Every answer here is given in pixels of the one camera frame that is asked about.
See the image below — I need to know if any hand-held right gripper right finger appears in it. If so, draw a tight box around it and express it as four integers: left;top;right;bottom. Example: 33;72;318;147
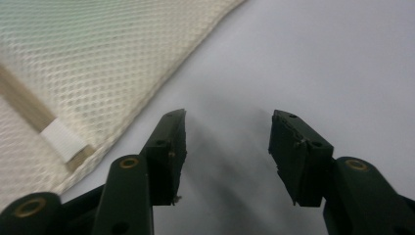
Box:
267;109;415;235

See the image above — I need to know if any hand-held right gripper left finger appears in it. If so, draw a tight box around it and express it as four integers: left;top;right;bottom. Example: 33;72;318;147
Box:
91;108;189;235

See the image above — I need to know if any green cloth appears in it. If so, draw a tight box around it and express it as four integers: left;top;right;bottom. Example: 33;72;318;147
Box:
0;0;138;63

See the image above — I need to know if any cream mesh laundry bag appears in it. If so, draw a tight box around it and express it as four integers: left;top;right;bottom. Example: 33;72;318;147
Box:
0;0;247;210

